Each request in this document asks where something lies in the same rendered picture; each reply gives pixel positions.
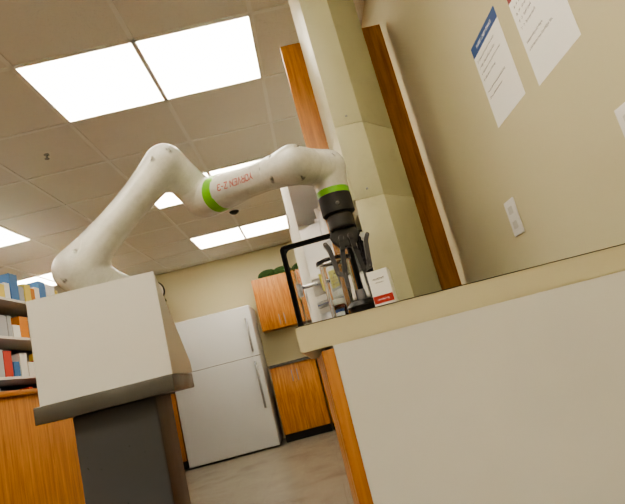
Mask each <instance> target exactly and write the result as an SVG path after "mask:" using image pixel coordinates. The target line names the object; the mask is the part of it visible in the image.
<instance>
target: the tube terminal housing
mask: <svg viewBox="0 0 625 504"><path fill-rule="evenodd" d="M333 150H334V151H336V152H338V153H339V154H340V155H341V156H342V157H343V159H344V161H345V164H346V176H347V177H348V178H349V181H350V185H351V188H352V192H353V195H354V199H355V202H354V208H355V211H354V212H353V213H352V214H353V216H354V220H355V223H356V227H357V228H358V229H359V230H362V231H363V232H364V233H366V232H369V239H368V242H369V248H370V254H371V260H372V263H373V265H372V267H373V270H374V271H375V270H378V269H381V268H385V267H386V268H388V269H389V270H390V273H391V277H392V280H393V284H394V287H395V291H396V294H397V298H398V301H400V300H404V299H408V298H412V297H416V296H420V295H424V294H428V293H432V292H436V291H440V290H442V288H441V285H440V282H439V279H438V275H437V272H436V269H435V266H434V262H433V259H432V256H431V253H430V249H429V246H428V243H427V240H426V236H425V233H424V230H423V227H422V223H421V220H420V217H419V214H418V210H417V207H416V204H415V201H414V197H413V194H412V191H411V188H410V184H409V181H408V178H407V175H406V171H405V168H404V165H403V162H402V158H401V155H400V152H399V149H398V145H397V142H396V139H395V136H394V132H393V129H391V128H387V127H383V126H379V125H376V124H372V123H368V122H364V121H361V122H357V123H352V124H348V125H344V126H340V127H336V128H335V130H334V143H333Z"/></svg>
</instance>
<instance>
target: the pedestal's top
mask: <svg viewBox="0 0 625 504"><path fill-rule="evenodd" d="M193 387H194V382H193V377H192V374H169V375H165V376H161V377H157V378H153V379H149V380H145V381H141V382H137V383H133V384H129V385H125V386H121V387H117V388H113V389H109V390H105V391H101V392H97V393H93V394H89V395H85V396H81V397H77V398H73V399H69V400H65V401H61V402H57V403H53V404H49V405H45V406H41V407H37V408H34V409H33V412H34V420H35V426H39V425H43V424H48V423H52V422H57V421H61V420H65V419H70V418H74V417H75V416H79V415H83V414H87V413H91V412H95V411H98V410H102V409H106V408H110V407H114V406H118V405H122V404H126V403H130V402H134V401H137V400H141V399H145V398H149V397H153V396H158V395H163V394H169V393H173V392H177V391H181V390H185V389H189V388H193Z"/></svg>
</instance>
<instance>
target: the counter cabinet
mask: <svg viewBox="0 0 625 504"><path fill-rule="evenodd" d="M318 361H319V365H320V369H321V373H322V377H323V381H324V385H325V389H326V394H327V398H328V402H329V406H330V410H331V414H332V418H333V422H334V426H335V430H336V434H337V438H338V442H339V446H340V450H341V454H342V458H343V462H344V466H345V470H346V474H347V478H348V482H349V486H350V490H351V494H352V498H353V502H354V504H625V271H621V272H617V273H613V274H609V275H605V276H601V277H598V278H594V279H590V280H586V281H582V282H578V283H574V284H570V285H566V286H563V287H559V288H555V289H551V290H547V291H543V292H539V293H535V294H531V295H527V296H524V297H520V298H516V299H512V300H508V301H504V302H500V303H496V304H492V305H489V306H485V307H481V308H477V309H473V310H469V311H465V312H461V313H457V314H454V315H450V316H446V317H442V318H438V319H434V320H430V321H426V322H422V323H418V324H415V325H411V326H407V327H403V328H399V329H395V330H391V331H387V332H383V333H380V334H376V335H372V336H368V337H364V338H360V339H356V340H352V341H348V342H345V343H341V344H337V345H333V346H332V347H331V348H330V349H328V350H324V351H322V352H321V354H320V356H319V358H318Z"/></svg>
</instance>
